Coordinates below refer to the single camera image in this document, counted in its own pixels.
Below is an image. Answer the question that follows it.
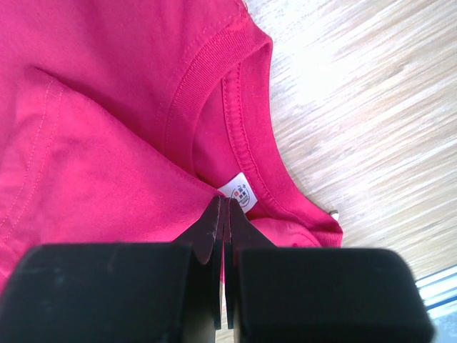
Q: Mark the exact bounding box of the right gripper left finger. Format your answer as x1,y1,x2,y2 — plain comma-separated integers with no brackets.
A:
1,197,222,342

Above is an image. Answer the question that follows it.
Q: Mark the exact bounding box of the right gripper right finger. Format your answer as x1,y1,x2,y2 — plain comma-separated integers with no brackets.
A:
224,199,435,342

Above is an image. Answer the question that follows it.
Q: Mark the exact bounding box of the pink t-shirt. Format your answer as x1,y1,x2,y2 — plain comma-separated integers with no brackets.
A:
1,1,343,282

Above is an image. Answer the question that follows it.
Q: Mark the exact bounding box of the small white scrap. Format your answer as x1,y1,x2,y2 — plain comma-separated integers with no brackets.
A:
329,210,339,220

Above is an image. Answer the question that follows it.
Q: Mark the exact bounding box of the aluminium front rail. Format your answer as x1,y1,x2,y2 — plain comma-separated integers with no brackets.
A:
416,265,456,311

